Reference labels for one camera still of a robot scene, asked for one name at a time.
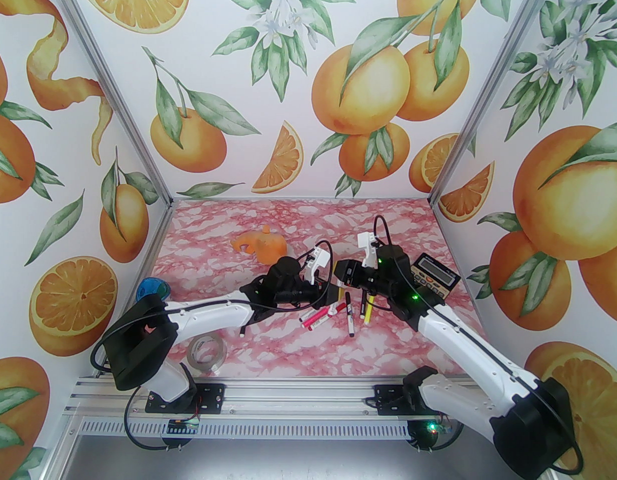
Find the red marker pen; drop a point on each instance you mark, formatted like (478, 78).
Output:
(333, 310)

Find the pink marker pen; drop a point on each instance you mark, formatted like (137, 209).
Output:
(313, 319)

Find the long black marker pen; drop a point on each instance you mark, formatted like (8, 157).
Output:
(349, 318)

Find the yellow highlighter pen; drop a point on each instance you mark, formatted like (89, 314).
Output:
(368, 313)

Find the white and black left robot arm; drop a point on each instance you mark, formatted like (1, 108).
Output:
(208, 315)

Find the orange plastic toy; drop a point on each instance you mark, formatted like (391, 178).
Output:
(266, 248)

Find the black and grey calculator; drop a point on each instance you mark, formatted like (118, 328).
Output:
(433, 273)

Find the clear tape roll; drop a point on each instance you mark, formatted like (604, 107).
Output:
(192, 350)

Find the slotted aluminium strip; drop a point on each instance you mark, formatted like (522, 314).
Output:
(288, 427)

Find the blue lidded plastic container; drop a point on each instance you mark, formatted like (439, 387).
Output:
(153, 288)

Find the small board green light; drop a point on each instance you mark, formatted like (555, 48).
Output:
(431, 427)

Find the small circuit board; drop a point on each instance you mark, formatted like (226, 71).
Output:
(183, 427)

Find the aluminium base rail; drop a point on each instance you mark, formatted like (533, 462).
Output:
(288, 398)

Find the aluminium corner post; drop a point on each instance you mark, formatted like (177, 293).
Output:
(115, 88)
(486, 88)

